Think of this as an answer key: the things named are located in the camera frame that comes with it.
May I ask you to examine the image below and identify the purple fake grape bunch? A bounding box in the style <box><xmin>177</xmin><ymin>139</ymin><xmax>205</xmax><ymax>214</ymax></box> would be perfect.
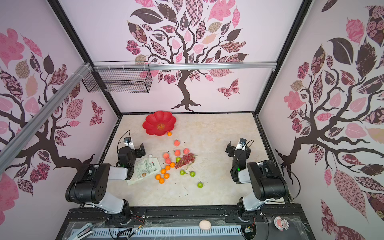
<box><xmin>175</xmin><ymin>153</ymin><xmax>197</xmax><ymax>169</ymax></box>

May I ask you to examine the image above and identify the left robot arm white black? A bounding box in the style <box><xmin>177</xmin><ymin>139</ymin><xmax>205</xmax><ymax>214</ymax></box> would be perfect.
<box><xmin>65</xmin><ymin>144</ymin><xmax>146</xmax><ymax>225</ymax></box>

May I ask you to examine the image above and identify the round pink cartoon sticker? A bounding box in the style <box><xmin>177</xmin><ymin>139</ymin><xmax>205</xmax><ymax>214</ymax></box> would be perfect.
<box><xmin>274</xmin><ymin>217</ymin><xmax>290</xmax><ymax>232</ymax></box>

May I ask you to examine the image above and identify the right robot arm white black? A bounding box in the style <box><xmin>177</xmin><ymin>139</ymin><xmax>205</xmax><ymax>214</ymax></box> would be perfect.
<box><xmin>225</xmin><ymin>139</ymin><xmax>289</xmax><ymax>222</ymax></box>

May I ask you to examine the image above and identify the white printed snack pouch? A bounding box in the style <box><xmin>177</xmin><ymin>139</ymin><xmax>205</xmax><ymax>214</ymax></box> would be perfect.
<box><xmin>127</xmin><ymin>155</ymin><xmax>162</xmax><ymax>186</ymax></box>

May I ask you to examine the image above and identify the aluminium rail left wall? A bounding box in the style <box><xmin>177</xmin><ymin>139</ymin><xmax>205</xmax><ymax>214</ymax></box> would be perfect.
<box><xmin>1</xmin><ymin>63</ymin><xmax>92</xmax><ymax>173</ymax></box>

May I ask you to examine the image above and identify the red flower-shaped fruit bowl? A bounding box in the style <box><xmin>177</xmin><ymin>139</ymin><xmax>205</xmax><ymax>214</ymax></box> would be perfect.
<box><xmin>142</xmin><ymin>111</ymin><xmax>177</xmax><ymax>136</ymax></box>

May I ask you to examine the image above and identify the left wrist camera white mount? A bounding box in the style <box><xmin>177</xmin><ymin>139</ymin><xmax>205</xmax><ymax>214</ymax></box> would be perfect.
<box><xmin>124</xmin><ymin>137</ymin><xmax>135</xmax><ymax>149</ymax></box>

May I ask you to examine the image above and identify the black wire mesh basket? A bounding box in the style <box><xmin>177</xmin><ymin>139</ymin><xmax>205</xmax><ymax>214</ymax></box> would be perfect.
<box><xmin>82</xmin><ymin>60</ymin><xmax>153</xmax><ymax>94</ymax></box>

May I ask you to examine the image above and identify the aluminium rail back wall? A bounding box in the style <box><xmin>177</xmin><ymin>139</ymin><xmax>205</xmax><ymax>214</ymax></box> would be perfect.
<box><xmin>93</xmin><ymin>61</ymin><xmax>277</xmax><ymax>71</ymax></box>

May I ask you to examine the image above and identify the aluminium rail wall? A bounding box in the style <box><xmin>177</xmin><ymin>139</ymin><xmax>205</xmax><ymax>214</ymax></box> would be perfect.
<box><xmin>93</xmin><ymin>61</ymin><xmax>277</xmax><ymax>71</ymax></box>
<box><xmin>1</xmin><ymin>63</ymin><xmax>92</xmax><ymax>173</ymax></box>

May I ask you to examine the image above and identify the white vented cable duct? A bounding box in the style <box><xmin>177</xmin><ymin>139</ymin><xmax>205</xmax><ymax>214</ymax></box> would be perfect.
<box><xmin>70</xmin><ymin>225</ymin><xmax>243</xmax><ymax>240</ymax></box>

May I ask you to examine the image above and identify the white stapler tool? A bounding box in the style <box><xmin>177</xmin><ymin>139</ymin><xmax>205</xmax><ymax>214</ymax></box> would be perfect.
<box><xmin>68</xmin><ymin>223</ymin><xmax>94</xmax><ymax>240</ymax></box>

